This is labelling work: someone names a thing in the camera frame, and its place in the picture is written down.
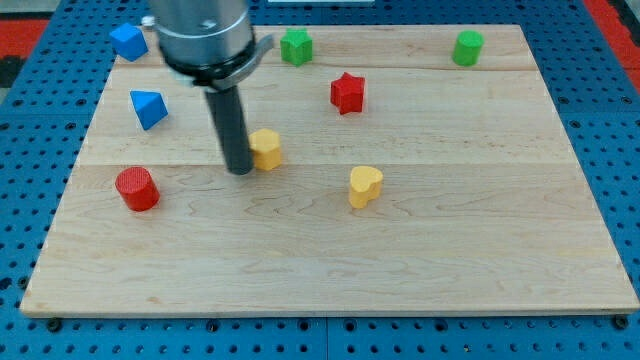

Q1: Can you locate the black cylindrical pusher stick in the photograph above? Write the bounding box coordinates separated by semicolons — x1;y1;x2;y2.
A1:
205;86;254;175

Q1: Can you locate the red star block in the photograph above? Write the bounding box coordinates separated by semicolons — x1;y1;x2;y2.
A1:
330;72;366;115

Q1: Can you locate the green star block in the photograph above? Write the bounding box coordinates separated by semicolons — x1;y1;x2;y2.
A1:
280;28;313;67

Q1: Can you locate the yellow heart block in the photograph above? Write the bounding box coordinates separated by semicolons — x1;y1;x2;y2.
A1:
348;166;384;209

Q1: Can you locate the wooden board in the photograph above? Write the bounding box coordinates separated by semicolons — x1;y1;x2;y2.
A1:
21;25;639;318

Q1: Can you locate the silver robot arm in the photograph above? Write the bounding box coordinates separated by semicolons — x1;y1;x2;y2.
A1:
148;0;274;175

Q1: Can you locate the green cylinder block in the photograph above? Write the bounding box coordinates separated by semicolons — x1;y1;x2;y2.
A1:
452;30;484;67

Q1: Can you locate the blue triangular prism block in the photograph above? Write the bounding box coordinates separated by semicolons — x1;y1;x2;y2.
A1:
130;90;168;131

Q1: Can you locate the blue cube block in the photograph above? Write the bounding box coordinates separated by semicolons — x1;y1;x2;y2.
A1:
109;23;148;62

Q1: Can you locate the red cylinder block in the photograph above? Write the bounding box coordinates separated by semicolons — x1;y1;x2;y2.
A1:
115;166;160;212

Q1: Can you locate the yellow hexagon block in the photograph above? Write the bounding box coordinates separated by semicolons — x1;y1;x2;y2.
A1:
249;128;282;171

